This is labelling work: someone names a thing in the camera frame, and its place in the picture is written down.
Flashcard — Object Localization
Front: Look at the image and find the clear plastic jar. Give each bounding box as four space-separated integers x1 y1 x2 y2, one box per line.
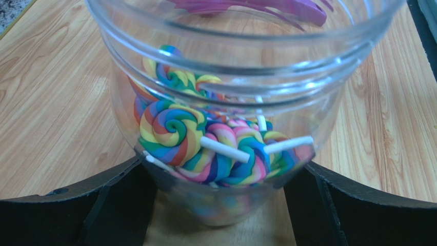
86 1 402 226

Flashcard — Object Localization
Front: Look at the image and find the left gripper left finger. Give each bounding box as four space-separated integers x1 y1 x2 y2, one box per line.
1 158 157 245

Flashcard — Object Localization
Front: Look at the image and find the purple plastic scoop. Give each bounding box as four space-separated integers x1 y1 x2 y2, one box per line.
171 1 327 31

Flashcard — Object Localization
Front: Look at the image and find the clear tray of colourful candies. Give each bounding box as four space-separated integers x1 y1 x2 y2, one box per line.
1 0 35 39

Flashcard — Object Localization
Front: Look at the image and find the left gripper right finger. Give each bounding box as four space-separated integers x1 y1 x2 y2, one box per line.
284 162 436 245

